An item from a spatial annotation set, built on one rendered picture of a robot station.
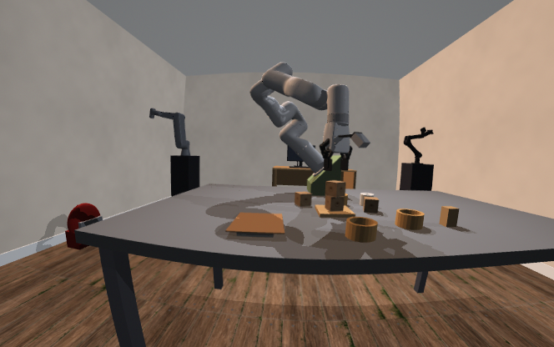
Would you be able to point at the tan cardboard carton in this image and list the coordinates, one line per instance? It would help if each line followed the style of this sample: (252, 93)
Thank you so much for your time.
(334, 204)
(303, 199)
(335, 188)

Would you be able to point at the orange ring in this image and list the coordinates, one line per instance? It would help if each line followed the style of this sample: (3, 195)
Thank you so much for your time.
(407, 219)
(361, 229)

